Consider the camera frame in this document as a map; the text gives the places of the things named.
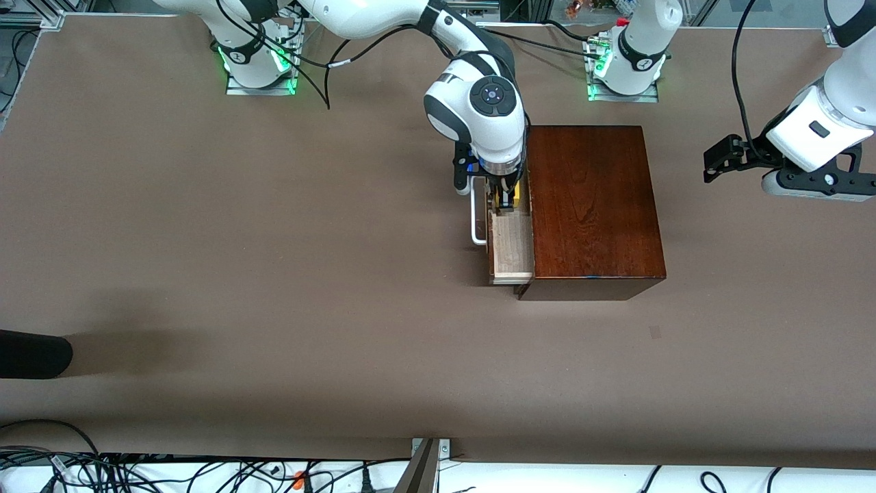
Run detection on black foam cylinder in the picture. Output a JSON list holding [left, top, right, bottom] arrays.
[[0, 329, 73, 380]]

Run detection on black arched cable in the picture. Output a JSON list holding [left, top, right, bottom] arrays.
[[0, 419, 103, 458]]

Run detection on thick black base cable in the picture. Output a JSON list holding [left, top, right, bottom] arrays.
[[482, 26, 602, 61]]

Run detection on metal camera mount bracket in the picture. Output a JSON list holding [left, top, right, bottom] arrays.
[[394, 438, 452, 493]]

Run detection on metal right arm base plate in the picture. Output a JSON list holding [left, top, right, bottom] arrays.
[[224, 24, 303, 97]]

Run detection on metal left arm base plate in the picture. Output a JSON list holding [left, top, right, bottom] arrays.
[[587, 38, 660, 103]]

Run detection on grey power strip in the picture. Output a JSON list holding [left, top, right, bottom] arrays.
[[399, 0, 502, 23]]

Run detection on yellow block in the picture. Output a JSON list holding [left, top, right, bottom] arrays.
[[487, 179, 522, 207]]

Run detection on dark brown wooden cabinet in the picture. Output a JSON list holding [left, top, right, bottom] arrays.
[[515, 125, 668, 302]]

